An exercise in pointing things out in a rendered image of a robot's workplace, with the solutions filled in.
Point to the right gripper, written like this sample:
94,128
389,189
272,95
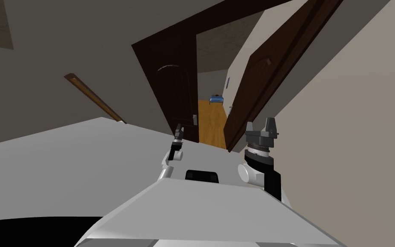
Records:
260,138

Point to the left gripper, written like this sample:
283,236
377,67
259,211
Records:
177,142

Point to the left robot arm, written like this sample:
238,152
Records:
170,155

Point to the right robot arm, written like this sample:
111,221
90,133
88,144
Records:
267,171

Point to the dark brown door leaf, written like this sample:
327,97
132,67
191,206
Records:
173,89
266,79

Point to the blue bed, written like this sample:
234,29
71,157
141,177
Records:
216,99

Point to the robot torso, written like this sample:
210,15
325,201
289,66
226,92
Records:
201,212

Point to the small blue wall picture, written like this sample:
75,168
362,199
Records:
228,82

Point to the brown framed wall picture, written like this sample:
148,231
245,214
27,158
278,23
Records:
93,96

